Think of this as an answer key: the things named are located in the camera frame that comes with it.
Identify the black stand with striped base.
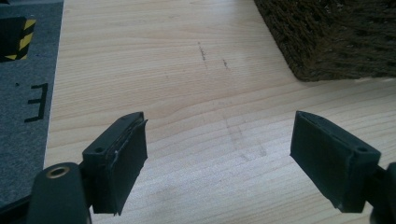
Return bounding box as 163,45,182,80
0,16,36,63

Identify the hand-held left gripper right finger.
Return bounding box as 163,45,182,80
290,110,382,214

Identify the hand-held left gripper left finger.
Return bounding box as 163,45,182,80
82,111,149,217

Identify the brown woven basket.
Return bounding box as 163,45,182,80
253,0,396,82

